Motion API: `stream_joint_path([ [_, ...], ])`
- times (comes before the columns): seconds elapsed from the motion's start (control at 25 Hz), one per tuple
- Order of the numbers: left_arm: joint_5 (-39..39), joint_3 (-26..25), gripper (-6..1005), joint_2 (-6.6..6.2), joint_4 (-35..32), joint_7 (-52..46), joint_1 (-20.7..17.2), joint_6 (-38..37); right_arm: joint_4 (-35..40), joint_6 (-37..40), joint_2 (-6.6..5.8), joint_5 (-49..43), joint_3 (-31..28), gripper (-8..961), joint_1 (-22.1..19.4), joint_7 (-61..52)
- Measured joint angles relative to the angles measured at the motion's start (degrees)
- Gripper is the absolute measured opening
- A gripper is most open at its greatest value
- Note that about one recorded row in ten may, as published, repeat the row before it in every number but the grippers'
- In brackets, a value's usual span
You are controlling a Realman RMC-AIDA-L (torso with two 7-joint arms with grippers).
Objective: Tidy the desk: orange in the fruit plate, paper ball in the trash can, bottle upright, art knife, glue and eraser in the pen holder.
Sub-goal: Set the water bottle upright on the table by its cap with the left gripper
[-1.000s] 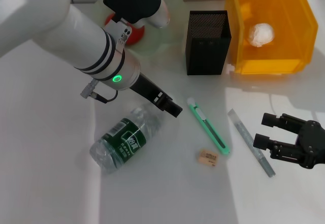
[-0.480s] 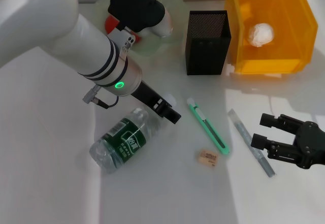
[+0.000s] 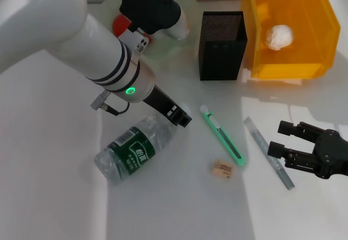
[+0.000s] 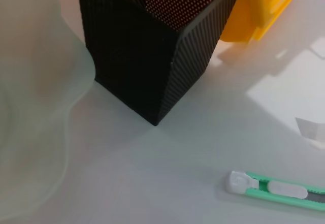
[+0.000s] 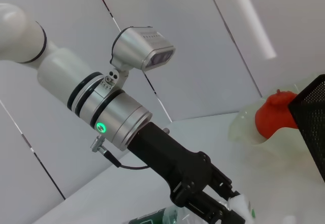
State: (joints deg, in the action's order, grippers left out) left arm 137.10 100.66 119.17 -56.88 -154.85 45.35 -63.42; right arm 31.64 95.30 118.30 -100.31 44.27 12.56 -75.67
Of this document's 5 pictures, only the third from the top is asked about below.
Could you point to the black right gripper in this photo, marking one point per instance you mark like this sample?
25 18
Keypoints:
331 155

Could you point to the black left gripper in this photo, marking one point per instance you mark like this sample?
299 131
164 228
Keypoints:
159 98

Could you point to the green utility knife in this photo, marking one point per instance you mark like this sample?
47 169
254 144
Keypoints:
223 135

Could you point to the clear bottle with green label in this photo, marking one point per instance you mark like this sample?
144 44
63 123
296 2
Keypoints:
136 147

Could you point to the small beige eraser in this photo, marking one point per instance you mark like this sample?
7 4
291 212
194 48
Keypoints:
222 167

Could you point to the white paper ball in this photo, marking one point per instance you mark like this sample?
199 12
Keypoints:
280 37

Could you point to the red-orange fruit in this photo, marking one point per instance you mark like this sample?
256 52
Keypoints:
119 25

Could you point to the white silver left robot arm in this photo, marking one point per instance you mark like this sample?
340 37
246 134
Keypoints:
81 41

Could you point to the green glass fruit plate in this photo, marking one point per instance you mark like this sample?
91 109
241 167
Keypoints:
168 46

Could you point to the black mesh pen holder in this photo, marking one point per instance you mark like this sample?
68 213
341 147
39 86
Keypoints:
223 52

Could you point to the grey metal file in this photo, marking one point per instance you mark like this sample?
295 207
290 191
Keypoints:
261 140

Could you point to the small white paper scrap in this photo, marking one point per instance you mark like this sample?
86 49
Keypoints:
246 75

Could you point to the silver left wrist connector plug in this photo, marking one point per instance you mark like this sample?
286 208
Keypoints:
99 101

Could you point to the yellow plastic bin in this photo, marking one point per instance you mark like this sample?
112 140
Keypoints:
312 19

